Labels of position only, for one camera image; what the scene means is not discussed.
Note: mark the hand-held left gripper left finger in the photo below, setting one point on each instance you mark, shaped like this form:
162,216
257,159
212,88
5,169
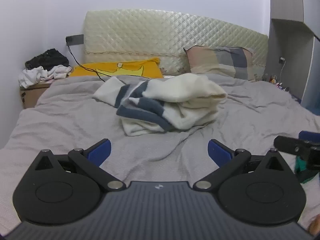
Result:
100,152

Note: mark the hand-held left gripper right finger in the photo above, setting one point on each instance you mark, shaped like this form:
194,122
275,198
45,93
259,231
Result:
219,153

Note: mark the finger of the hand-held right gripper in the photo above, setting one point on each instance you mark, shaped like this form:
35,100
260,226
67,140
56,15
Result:
292,147
310,135

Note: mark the white navy striped sweater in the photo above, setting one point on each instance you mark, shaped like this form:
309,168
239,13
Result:
172,102

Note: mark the white clothes pile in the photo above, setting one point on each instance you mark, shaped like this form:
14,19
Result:
42,74

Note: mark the black clothes pile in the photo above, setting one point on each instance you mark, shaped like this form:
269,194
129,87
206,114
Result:
47,58

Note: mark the grey bed sheet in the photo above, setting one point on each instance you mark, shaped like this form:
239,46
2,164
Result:
75,120

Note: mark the small bedside clutter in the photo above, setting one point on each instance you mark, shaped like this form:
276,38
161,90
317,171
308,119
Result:
276,82

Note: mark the grey shelf unit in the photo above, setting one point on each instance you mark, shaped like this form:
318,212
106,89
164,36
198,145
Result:
295,55

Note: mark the yellow pillow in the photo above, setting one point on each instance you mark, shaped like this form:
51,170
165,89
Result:
120,69

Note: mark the cardboard box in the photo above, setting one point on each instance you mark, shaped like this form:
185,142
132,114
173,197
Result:
31,95

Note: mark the plaid pillow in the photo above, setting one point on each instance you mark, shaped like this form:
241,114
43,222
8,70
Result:
220,61

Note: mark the cream quilted headboard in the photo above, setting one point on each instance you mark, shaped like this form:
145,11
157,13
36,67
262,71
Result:
160,35

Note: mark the grey wall socket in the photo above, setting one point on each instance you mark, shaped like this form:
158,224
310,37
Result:
74,39

